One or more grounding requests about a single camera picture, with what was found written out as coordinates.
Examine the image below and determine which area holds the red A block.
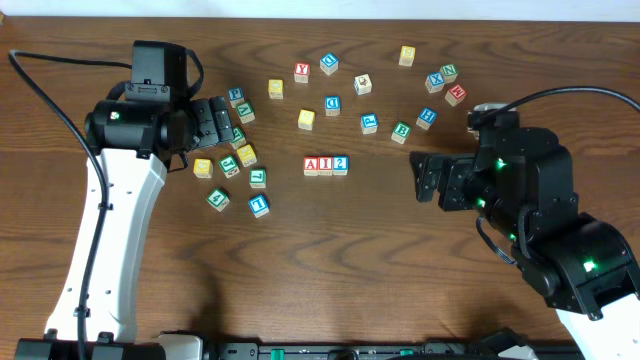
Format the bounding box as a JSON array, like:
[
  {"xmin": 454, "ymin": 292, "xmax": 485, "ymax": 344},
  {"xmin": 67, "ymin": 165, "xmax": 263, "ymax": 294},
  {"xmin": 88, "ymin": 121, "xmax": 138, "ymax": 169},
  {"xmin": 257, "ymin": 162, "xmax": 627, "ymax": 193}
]
[{"xmin": 303, "ymin": 157, "xmax": 319, "ymax": 176}]

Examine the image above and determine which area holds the blue 2 block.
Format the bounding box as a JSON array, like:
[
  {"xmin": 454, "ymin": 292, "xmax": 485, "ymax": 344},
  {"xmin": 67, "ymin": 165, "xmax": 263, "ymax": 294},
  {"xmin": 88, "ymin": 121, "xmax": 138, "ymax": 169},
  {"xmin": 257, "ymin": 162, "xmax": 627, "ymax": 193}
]
[{"xmin": 333, "ymin": 156, "xmax": 349, "ymax": 176}]

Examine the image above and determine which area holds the red I block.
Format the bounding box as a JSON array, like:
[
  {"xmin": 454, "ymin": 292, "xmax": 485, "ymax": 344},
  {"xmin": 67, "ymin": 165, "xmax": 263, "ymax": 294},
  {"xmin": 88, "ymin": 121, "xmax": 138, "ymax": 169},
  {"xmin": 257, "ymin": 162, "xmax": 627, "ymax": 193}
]
[{"xmin": 318, "ymin": 156, "xmax": 333, "ymax": 176}]

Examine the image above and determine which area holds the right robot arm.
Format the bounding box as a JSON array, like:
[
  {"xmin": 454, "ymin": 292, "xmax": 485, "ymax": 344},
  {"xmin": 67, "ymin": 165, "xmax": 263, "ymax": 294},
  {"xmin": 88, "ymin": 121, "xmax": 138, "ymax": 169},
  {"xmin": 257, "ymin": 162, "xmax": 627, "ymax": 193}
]
[{"xmin": 409, "ymin": 103, "xmax": 639, "ymax": 359}]

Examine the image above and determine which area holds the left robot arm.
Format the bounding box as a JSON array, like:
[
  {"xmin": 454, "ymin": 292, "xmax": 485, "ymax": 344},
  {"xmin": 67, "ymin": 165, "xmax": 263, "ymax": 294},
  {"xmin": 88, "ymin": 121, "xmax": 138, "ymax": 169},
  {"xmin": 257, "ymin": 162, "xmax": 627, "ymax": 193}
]
[{"xmin": 15, "ymin": 40, "xmax": 233, "ymax": 359}]

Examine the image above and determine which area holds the blue P block left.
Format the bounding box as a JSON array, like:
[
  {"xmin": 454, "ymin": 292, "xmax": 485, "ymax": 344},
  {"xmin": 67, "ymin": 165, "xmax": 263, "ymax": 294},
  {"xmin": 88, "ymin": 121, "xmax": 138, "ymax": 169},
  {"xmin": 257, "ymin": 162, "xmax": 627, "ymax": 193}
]
[{"xmin": 228, "ymin": 87, "xmax": 245, "ymax": 108}]

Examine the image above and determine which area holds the blue p block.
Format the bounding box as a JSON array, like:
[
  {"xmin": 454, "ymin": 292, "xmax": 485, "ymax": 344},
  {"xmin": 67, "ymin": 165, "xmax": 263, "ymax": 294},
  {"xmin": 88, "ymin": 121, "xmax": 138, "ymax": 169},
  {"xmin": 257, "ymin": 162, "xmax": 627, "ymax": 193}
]
[
  {"xmin": 360, "ymin": 113, "xmax": 379, "ymax": 135},
  {"xmin": 228, "ymin": 87, "xmax": 245, "ymax": 108}
]

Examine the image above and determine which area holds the red M block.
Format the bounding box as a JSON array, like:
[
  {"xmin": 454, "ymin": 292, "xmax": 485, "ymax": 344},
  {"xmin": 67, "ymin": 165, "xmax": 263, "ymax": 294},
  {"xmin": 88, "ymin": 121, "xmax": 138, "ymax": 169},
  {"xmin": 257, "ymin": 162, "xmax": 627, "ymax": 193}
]
[{"xmin": 445, "ymin": 84, "xmax": 467, "ymax": 107}]

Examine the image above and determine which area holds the yellow block far left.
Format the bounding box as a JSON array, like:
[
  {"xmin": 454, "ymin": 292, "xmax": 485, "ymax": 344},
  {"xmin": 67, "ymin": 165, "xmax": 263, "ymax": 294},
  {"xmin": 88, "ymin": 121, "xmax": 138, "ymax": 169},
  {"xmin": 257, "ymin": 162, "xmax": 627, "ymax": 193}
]
[{"xmin": 193, "ymin": 158, "xmax": 214, "ymax": 179}]

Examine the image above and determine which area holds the green R block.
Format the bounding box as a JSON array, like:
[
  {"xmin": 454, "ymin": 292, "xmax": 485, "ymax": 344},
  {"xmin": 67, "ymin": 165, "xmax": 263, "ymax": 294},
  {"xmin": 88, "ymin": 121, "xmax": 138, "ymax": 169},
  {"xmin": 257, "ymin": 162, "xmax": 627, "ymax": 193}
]
[{"xmin": 231, "ymin": 127, "xmax": 247, "ymax": 150}]

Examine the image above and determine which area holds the blue H block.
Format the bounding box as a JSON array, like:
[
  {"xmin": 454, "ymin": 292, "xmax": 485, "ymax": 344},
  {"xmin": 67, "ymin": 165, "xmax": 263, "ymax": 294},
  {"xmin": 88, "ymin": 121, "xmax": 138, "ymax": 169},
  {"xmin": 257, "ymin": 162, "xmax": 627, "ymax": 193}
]
[{"xmin": 416, "ymin": 107, "xmax": 438, "ymax": 130}]

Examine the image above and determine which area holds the yellow block upper left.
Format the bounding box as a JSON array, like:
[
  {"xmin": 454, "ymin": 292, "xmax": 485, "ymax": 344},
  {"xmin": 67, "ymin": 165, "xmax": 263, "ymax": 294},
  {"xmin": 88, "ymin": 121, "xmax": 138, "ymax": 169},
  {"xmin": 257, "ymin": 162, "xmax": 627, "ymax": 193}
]
[{"xmin": 268, "ymin": 79, "xmax": 284, "ymax": 99}]

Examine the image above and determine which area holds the green J block left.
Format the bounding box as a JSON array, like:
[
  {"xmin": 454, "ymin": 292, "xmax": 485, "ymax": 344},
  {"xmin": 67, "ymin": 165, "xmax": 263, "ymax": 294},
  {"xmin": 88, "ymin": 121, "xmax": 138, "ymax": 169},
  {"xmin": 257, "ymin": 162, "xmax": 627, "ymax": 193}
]
[{"xmin": 219, "ymin": 155, "xmax": 240, "ymax": 178}]

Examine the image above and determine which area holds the yellow block tilted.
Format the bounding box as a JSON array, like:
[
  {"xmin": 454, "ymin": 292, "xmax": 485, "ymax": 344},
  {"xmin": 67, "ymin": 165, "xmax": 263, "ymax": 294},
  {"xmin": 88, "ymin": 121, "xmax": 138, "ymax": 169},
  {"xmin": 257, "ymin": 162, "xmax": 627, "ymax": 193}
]
[{"xmin": 237, "ymin": 144, "xmax": 257, "ymax": 167}]

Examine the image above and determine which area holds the green N block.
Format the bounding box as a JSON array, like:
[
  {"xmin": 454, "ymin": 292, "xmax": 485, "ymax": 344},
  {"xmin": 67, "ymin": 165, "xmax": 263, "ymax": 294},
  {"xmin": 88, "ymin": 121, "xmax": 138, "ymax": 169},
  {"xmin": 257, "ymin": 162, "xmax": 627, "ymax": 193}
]
[{"xmin": 440, "ymin": 64, "xmax": 459, "ymax": 83}]

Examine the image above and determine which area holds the green B block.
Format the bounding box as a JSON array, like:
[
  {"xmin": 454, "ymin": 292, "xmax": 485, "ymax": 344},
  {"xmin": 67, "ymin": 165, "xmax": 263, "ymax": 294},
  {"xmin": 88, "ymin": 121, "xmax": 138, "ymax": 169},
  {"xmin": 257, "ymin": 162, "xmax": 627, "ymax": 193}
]
[{"xmin": 391, "ymin": 121, "xmax": 412, "ymax": 144}]

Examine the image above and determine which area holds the blue X block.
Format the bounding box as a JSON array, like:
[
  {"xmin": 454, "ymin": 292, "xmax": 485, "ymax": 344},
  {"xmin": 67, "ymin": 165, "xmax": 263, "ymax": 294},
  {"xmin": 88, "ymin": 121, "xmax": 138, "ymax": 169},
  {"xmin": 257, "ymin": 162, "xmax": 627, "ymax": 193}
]
[{"xmin": 425, "ymin": 72, "xmax": 446, "ymax": 93}]

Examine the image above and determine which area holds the green 4 block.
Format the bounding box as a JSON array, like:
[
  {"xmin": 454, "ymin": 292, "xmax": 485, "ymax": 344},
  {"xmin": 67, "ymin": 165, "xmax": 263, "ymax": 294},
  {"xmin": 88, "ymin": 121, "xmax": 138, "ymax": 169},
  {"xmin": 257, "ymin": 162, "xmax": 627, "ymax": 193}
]
[{"xmin": 206, "ymin": 188, "xmax": 230, "ymax": 212}]

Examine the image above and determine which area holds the red Y block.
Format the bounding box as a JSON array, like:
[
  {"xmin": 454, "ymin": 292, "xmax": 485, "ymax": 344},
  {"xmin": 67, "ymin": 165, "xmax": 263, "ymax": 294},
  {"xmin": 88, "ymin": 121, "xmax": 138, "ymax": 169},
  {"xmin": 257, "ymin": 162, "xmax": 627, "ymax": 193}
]
[{"xmin": 294, "ymin": 63, "xmax": 310, "ymax": 83}]

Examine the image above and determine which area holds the green 7 block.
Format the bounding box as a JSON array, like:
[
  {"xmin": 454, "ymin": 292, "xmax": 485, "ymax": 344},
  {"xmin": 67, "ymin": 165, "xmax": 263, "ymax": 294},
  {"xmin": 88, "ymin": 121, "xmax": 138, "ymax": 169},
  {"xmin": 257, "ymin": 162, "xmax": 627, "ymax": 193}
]
[{"xmin": 249, "ymin": 169, "xmax": 267, "ymax": 189}]

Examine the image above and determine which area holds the yellow block centre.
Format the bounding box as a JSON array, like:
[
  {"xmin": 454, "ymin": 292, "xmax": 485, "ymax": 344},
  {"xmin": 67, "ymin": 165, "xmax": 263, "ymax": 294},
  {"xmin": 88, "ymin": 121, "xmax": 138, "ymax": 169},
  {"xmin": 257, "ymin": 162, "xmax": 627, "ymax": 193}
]
[{"xmin": 298, "ymin": 109, "xmax": 315, "ymax": 131}]

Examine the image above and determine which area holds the blue P block centre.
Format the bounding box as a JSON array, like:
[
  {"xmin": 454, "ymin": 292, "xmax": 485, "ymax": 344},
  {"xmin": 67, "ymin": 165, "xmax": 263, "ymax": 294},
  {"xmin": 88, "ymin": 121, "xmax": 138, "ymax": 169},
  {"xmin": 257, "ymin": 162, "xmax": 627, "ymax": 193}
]
[{"xmin": 360, "ymin": 113, "xmax": 379, "ymax": 135}]

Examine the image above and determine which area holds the yellow block top right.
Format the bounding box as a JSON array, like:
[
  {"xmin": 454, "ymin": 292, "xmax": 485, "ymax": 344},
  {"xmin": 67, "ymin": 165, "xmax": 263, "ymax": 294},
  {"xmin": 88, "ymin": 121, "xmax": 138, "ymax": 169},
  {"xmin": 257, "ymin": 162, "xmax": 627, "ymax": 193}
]
[{"xmin": 399, "ymin": 46, "xmax": 416, "ymax": 67}]

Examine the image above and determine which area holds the blue L block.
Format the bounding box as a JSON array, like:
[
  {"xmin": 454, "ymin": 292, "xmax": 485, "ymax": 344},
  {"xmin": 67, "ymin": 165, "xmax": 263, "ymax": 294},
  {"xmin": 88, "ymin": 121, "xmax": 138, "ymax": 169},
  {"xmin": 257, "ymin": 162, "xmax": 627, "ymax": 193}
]
[{"xmin": 248, "ymin": 194, "xmax": 270, "ymax": 218}]

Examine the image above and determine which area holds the blue D block top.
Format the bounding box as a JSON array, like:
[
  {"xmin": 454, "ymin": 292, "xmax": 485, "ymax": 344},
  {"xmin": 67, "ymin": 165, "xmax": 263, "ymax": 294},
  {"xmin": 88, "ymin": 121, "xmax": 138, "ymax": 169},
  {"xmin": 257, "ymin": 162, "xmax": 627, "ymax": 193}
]
[{"xmin": 319, "ymin": 52, "xmax": 339, "ymax": 76}]

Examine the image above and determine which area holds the blue d block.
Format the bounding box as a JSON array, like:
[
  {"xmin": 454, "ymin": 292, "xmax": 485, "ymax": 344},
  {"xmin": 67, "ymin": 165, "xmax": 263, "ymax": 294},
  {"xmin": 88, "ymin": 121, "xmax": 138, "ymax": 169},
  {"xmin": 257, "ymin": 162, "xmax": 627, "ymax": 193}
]
[
  {"xmin": 319, "ymin": 52, "xmax": 339, "ymax": 76},
  {"xmin": 324, "ymin": 96, "xmax": 341, "ymax": 116}
]

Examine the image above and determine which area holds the blue D block middle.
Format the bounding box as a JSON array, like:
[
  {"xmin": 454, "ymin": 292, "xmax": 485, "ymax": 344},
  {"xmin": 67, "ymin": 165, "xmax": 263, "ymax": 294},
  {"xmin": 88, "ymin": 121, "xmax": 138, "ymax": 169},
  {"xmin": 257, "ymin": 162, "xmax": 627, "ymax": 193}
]
[{"xmin": 324, "ymin": 96, "xmax": 341, "ymax": 116}]

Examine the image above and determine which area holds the white picture block centre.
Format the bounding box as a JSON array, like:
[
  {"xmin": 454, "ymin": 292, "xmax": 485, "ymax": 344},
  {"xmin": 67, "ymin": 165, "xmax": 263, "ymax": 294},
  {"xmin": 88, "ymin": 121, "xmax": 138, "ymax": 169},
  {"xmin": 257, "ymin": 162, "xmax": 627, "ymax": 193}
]
[{"xmin": 354, "ymin": 74, "xmax": 373, "ymax": 96}]

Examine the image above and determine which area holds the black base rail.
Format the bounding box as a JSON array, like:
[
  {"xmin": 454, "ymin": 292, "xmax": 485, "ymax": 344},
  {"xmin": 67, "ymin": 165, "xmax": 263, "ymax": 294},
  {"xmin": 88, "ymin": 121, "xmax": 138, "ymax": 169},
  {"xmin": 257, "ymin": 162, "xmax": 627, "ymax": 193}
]
[{"xmin": 202, "ymin": 340, "xmax": 584, "ymax": 360}]

